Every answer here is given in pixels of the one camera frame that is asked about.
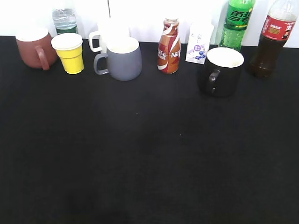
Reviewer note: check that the clear water bottle green label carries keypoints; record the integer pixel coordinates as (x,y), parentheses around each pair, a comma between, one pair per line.
(63,16)

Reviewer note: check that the white blueberry milk carton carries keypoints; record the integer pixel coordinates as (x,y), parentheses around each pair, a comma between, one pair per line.
(198,42)

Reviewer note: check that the cola bottle red label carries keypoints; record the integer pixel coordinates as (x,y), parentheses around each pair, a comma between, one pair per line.
(277,28)

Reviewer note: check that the white ceramic mug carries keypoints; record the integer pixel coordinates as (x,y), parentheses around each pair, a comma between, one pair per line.
(108,29)

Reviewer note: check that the yellow paper cup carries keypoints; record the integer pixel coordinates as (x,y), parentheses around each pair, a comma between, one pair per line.
(68,47)

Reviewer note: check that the brown Nescafe coffee bottle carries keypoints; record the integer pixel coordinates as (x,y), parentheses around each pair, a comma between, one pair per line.
(169,48)

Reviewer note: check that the brown ceramic mug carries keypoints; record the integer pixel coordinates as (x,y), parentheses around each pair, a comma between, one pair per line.
(34,45)

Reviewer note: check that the grey ceramic mug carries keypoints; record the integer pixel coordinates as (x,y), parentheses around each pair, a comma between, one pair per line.
(124,59)

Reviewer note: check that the black ceramic mug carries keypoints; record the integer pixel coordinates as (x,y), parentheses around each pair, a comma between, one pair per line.
(221,72)

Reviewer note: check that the green Sprite bottle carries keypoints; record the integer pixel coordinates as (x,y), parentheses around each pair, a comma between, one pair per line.
(235,23)

